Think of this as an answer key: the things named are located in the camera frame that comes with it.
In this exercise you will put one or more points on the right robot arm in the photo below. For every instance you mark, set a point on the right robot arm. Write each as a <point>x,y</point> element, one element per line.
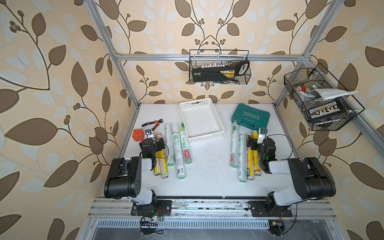
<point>310,181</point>

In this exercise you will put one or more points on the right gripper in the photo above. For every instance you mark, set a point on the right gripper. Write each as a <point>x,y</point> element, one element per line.
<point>254,144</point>

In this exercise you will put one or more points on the right wire basket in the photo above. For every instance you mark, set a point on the right wire basket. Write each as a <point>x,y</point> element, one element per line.
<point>301,82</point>

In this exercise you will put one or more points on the white wrap roll red label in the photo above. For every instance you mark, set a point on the white wrap roll red label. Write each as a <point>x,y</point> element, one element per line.
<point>185,143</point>

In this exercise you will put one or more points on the black yellow tool box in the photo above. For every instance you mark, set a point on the black yellow tool box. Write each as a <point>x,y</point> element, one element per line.
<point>236,72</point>

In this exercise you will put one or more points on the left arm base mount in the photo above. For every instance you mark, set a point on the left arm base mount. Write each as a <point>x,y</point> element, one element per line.
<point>156,208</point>

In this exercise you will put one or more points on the back wire basket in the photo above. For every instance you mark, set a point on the back wire basket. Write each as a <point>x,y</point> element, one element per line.
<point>217,56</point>

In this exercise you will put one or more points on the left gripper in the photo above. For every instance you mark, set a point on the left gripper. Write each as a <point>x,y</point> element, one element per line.
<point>154,142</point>

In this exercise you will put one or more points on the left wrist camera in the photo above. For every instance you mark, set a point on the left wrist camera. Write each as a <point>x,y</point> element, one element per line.
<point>148,134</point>

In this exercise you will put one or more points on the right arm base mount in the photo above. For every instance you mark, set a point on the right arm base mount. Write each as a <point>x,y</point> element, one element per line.
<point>271,210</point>

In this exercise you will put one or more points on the green tool case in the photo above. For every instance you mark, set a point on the green tool case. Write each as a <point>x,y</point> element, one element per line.
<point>250,118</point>

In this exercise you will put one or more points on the white paper bundle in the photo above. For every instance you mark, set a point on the white paper bundle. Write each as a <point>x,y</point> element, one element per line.
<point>328,94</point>

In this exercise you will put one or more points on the white green wrap roll long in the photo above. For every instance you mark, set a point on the white green wrap roll long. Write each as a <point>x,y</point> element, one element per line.
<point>178,152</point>

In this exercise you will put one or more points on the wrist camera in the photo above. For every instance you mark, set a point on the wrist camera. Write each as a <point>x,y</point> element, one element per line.
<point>148,134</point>
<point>262,133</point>

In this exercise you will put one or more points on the wire basket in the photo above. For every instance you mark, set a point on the wire basket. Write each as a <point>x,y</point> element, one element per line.
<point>217,56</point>
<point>301,82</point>

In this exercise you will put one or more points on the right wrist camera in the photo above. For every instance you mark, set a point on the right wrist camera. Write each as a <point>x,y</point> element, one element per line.
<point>262,133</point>

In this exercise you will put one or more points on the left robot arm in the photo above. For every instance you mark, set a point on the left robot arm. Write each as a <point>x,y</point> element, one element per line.
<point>124,179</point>

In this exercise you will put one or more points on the orange black pliers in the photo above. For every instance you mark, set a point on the orange black pliers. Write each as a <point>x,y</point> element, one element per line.
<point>155,123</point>

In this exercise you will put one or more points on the red cube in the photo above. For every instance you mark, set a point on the red cube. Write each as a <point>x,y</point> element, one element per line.
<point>138,135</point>

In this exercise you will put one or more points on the white plastic basket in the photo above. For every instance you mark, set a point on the white plastic basket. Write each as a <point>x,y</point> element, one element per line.
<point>201,120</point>

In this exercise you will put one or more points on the socket bit set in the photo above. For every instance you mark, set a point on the socket bit set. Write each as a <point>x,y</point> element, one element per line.
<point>325,111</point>

